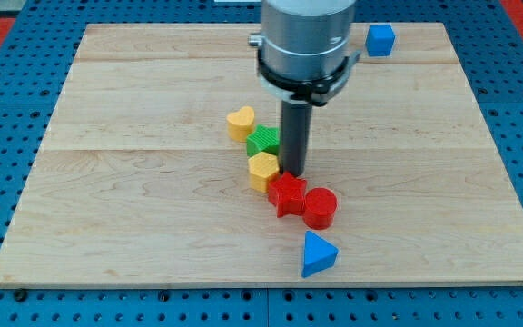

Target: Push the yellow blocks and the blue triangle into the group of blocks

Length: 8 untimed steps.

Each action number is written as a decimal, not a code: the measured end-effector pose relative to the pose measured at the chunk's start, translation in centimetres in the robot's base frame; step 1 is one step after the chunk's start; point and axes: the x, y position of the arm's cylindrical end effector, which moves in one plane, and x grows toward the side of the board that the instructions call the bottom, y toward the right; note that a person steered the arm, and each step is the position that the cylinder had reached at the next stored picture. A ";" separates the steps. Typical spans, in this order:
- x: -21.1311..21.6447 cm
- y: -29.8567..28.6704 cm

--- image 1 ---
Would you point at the green star block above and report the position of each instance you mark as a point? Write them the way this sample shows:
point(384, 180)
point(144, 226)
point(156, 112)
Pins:
point(263, 139)

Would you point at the black clamp ring mount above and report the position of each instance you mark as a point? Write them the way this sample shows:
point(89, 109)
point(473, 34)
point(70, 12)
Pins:
point(316, 92)

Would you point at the blue cube block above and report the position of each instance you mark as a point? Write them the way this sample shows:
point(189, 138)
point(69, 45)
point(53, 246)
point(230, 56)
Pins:
point(380, 40)

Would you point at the yellow heart block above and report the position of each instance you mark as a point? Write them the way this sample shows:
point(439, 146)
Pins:
point(240, 124)

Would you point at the wooden board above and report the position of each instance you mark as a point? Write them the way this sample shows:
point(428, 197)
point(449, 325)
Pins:
point(137, 184)

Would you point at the yellow hexagon block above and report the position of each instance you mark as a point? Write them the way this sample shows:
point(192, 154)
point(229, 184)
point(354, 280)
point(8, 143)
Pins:
point(263, 168)

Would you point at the red star block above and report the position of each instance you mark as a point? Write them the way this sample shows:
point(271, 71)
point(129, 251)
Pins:
point(287, 195)

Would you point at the red cylinder block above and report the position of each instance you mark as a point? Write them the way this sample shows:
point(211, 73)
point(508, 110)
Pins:
point(320, 205)

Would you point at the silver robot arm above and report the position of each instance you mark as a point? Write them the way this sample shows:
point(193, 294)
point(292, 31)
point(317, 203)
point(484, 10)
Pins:
point(302, 60)

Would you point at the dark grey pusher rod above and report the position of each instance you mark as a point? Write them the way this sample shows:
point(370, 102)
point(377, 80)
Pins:
point(295, 125)

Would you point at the blue triangle block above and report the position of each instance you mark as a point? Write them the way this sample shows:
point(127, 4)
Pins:
point(318, 254)

